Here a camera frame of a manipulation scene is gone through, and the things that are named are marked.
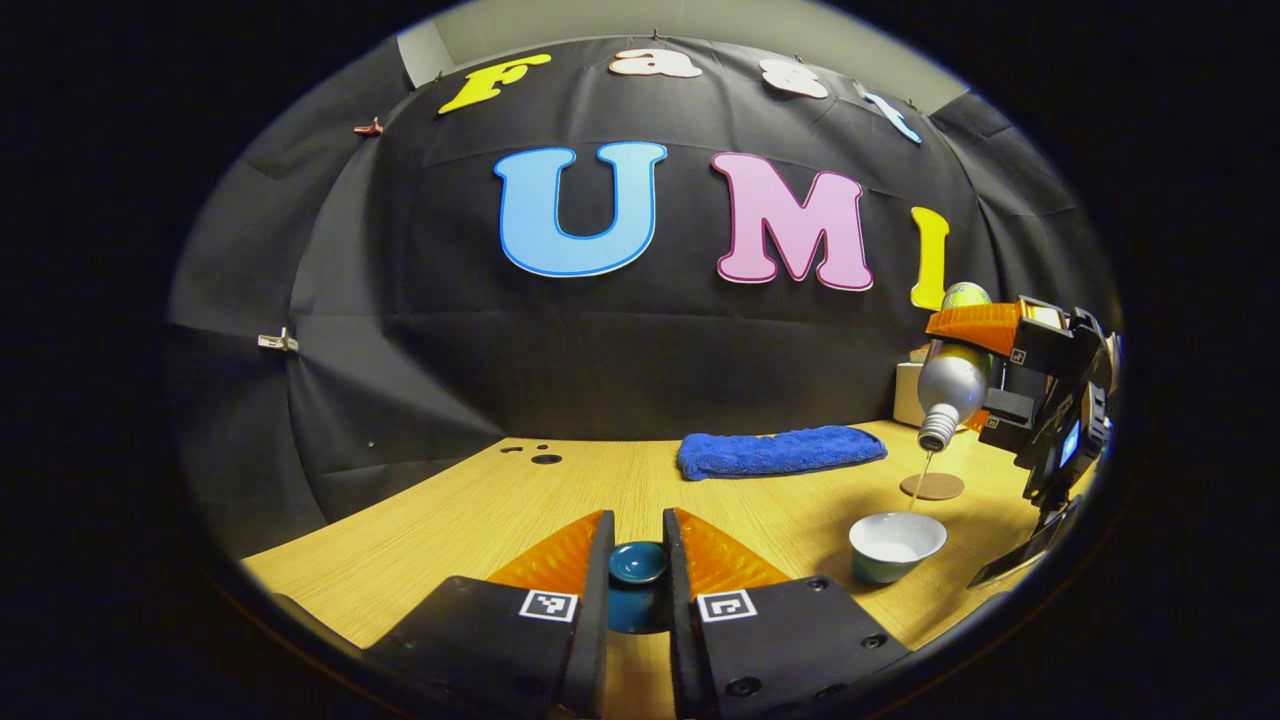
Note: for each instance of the blue folded towel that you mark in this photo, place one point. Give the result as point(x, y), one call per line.
point(780, 452)

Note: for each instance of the silver green water bottle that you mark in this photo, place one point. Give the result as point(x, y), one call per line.
point(950, 385)

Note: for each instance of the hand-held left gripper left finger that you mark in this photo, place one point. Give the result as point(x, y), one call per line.
point(598, 620)

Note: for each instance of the white cloth clip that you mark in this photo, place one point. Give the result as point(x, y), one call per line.
point(278, 341)

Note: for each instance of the teal white teacup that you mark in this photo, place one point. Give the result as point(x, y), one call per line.
point(895, 545)

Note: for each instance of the copper cloth clip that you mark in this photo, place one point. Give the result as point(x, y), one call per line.
point(368, 127)

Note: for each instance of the round brown coaster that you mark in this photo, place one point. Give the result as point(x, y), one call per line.
point(940, 488)

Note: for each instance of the teal teacup lid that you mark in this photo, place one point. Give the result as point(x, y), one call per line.
point(638, 563)

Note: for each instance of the white toaster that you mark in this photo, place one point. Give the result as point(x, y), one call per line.
point(905, 395)

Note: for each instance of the black backdrop cloth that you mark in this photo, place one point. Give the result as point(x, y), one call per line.
point(620, 350)

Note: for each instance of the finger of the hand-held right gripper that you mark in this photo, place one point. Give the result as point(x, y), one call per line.
point(1008, 412)
point(1040, 335)

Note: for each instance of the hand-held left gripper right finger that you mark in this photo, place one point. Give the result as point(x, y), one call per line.
point(680, 620)

